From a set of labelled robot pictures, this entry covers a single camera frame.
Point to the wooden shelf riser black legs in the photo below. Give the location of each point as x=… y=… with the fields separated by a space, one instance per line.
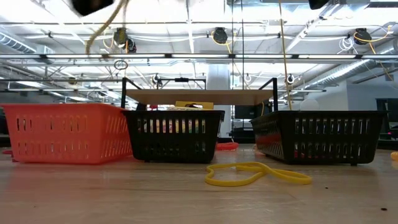
x=202 y=97

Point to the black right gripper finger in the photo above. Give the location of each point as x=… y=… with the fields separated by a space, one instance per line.
x=317 y=3

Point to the orange plastic basket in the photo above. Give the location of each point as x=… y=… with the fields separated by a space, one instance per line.
x=62 y=109

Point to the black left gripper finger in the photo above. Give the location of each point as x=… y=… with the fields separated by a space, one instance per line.
x=90 y=6

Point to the red rubber band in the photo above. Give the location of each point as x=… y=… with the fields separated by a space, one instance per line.
x=7 y=152

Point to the long ceiling light bar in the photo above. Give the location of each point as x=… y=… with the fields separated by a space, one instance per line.
x=186 y=56

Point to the yellow spiral coil wristband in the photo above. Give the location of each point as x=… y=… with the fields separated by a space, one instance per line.
x=395 y=155

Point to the orange spiral coil wristband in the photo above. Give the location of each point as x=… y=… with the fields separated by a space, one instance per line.
x=227 y=146

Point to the black plastic basket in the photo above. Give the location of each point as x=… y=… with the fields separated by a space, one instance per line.
x=326 y=115
x=174 y=114

